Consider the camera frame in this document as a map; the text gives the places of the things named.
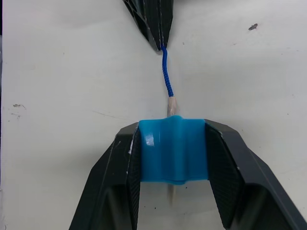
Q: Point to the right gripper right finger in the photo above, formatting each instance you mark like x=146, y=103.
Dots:
x=235, y=179

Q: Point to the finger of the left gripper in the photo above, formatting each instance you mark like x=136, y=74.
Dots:
x=166, y=21
x=148, y=19

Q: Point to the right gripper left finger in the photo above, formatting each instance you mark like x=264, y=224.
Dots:
x=112, y=179

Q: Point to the blue lace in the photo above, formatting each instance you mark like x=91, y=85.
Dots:
x=167, y=72

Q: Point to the cyan block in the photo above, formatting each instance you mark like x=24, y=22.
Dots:
x=172, y=151

